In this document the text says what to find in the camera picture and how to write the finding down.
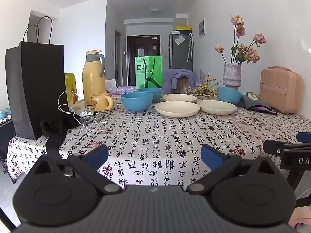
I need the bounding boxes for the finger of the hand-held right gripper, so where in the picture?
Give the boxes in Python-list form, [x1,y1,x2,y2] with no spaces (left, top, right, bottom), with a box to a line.
[263,139,311,154]
[296,132,311,142]

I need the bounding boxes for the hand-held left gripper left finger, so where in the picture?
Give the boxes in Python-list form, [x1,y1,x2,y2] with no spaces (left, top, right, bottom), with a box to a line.
[31,144,121,195]

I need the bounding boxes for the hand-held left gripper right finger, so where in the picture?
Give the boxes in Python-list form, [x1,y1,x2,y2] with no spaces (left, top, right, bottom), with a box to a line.
[187,145,280,195]

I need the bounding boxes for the cream plate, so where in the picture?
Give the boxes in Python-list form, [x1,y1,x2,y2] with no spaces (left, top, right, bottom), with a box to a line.
[155,101,201,117]
[162,94,198,103]
[197,99,237,115]

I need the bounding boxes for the blue bowl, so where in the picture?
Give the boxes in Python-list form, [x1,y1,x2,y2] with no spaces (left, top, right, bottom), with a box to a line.
[121,92,154,112]
[217,87,242,104]
[137,88,163,103]

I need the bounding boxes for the grey pouch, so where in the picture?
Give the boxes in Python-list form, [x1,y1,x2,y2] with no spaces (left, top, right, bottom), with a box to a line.
[237,94,277,116]

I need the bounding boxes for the black cloth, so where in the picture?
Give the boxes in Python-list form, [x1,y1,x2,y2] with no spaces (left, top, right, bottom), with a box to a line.
[40,112,82,159]

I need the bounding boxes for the pink hard case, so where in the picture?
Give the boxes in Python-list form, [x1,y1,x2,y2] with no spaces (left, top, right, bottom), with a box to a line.
[259,66,304,114]

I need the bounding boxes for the crumpled clear plastic bag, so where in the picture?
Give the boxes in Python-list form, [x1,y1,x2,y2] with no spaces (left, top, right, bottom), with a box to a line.
[70,99,86,113]

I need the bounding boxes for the yellow mug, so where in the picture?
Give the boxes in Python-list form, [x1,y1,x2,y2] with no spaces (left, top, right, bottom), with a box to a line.
[91,93,114,111]

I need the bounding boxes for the printed tablecloth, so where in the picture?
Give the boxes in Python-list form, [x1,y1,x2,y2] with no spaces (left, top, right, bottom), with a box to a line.
[7,92,311,192]

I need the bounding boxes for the yellow flower branch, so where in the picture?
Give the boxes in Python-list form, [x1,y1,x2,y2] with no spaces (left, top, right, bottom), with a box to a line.
[188,76,219,100]

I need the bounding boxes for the yellow thermos jug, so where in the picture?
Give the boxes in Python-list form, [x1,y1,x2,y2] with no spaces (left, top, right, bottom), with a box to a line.
[82,50,107,105]

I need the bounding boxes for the yellow-green carton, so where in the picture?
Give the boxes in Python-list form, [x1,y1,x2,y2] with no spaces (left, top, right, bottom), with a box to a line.
[64,73,79,105]

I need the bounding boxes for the wooden chair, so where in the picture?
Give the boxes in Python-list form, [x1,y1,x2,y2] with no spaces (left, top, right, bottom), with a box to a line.
[177,77,190,94]

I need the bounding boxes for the pale textured vase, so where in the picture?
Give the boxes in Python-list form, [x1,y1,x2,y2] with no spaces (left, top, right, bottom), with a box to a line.
[223,64,242,91]

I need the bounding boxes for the dried pale grass sprig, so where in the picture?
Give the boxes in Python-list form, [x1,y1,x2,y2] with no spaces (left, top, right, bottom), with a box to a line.
[199,63,207,83]

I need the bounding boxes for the purple jacket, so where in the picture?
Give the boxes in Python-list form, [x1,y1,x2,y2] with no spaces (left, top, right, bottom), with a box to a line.
[163,68,197,93]

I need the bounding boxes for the black side table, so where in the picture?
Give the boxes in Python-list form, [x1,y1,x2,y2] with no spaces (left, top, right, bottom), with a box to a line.
[0,120,16,183]

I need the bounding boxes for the black paper bag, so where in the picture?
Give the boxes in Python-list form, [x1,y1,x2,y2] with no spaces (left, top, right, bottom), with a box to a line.
[5,16,70,140]

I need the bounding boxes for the dried pink roses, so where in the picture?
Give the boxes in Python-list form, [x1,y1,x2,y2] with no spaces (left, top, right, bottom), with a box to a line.
[214,15,266,65]

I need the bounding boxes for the green paper bag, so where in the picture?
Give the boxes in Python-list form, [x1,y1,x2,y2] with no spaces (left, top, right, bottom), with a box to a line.
[135,56,163,89]

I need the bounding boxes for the grey refrigerator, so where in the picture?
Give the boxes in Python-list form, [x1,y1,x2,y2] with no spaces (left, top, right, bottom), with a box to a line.
[169,33,193,70]

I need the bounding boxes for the folded umbrella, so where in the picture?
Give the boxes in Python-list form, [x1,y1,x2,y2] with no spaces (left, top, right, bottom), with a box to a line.
[187,33,194,63]

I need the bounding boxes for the dark wooden door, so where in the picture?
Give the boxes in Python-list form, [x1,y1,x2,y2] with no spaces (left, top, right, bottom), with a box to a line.
[127,35,161,86]

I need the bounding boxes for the white earphone cable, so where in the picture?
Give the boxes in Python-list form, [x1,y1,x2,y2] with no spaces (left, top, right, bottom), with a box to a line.
[58,90,113,133]

